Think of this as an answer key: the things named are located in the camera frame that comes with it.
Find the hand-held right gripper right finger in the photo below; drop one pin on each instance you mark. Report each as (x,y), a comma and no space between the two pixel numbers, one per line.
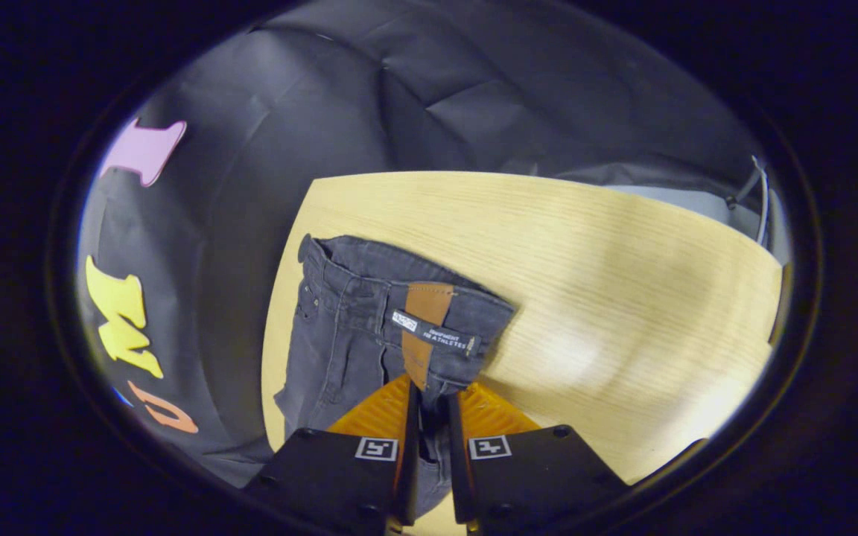
(459,476)

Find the dark grey jeans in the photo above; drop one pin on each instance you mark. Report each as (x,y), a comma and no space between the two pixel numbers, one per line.
(347,327)

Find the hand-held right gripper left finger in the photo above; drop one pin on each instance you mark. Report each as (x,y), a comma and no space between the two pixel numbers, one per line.
(409,476)

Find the black backdrop cloth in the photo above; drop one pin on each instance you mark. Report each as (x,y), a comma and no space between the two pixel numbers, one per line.
(287,112)

